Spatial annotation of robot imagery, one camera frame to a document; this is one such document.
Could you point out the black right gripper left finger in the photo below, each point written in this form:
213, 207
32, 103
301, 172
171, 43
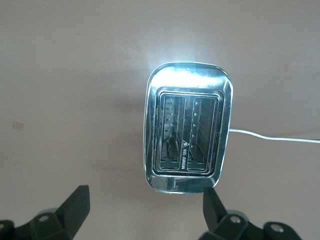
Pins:
75, 212

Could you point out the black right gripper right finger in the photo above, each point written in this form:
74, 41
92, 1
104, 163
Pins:
215, 217

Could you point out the chrome two-slot toaster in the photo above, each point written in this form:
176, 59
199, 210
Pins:
222, 150

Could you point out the small tape patch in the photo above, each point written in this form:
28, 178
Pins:
18, 125

